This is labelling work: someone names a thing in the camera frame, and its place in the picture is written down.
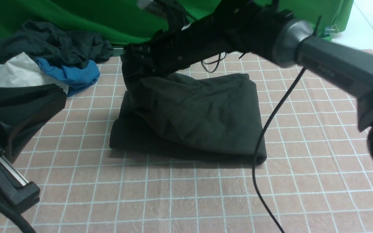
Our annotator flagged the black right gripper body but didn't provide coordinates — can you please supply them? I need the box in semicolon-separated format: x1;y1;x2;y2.
121;16;234;88

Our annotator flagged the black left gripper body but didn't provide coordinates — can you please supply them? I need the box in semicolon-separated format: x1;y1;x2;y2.
0;84;67;214

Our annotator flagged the dark gray long-sleeved shirt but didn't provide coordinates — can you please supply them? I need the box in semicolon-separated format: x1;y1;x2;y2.
109;73;263;165

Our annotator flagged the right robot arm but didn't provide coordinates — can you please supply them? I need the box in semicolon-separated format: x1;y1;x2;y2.
121;0;373;159

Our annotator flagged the crumpled white garment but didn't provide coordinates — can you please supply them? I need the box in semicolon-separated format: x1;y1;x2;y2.
0;52;69;93

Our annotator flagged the green backdrop cloth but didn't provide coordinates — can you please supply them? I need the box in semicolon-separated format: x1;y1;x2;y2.
0;0;354;44

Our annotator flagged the crumpled blue garment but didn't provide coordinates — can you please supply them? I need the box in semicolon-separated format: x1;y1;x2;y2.
35;58;100;97

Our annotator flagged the crumpled black garment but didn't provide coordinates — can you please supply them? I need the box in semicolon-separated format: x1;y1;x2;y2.
0;20;113;68

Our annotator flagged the blue binder clip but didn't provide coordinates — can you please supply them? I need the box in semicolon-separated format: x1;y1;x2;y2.
322;25;339;38

